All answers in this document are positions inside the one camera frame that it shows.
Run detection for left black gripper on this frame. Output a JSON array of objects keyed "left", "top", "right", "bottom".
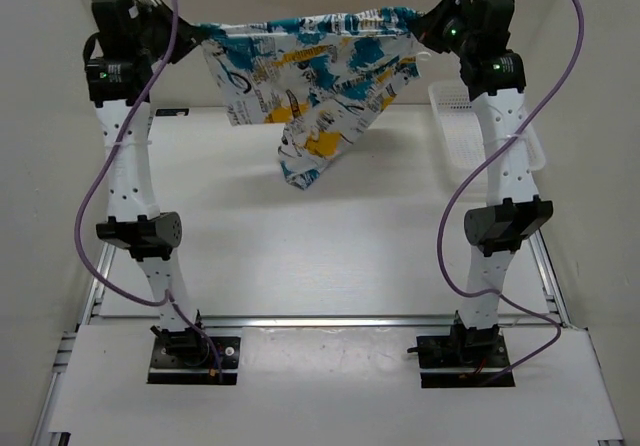
[{"left": 131, "top": 0, "right": 205, "bottom": 65}]

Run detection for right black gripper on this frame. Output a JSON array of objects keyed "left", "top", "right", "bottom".
[{"left": 411, "top": 0, "right": 480, "bottom": 59}]

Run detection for white patterned shorts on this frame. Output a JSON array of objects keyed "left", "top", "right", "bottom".
[{"left": 199, "top": 7, "right": 421, "bottom": 190}]

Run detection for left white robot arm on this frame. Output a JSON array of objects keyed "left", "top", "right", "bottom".
[{"left": 83, "top": 0, "right": 210, "bottom": 366}]

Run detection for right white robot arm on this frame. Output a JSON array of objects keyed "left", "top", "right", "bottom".
[{"left": 409, "top": 0, "right": 553, "bottom": 366}]

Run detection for dark label sticker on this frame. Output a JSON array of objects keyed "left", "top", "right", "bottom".
[{"left": 155, "top": 108, "right": 190, "bottom": 117}]

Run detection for white plastic basket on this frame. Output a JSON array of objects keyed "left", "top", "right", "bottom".
[{"left": 428, "top": 79, "right": 547, "bottom": 172}]

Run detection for aluminium rail frame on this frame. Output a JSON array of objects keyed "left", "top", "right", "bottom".
[{"left": 29, "top": 110, "right": 626, "bottom": 446}]

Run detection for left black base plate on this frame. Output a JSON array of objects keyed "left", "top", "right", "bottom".
[{"left": 147, "top": 326, "right": 241, "bottom": 386}]

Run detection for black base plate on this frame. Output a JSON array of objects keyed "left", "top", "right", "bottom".
[
  {"left": 407, "top": 319, "right": 516, "bottom": 389},
  {"left": 147, "top": 326, "right": 241, "bottom": 386}
]

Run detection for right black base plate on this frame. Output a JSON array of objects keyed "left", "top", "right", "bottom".
[{"left": 407, "top": 319, "right": 516, "bottom": 389}]

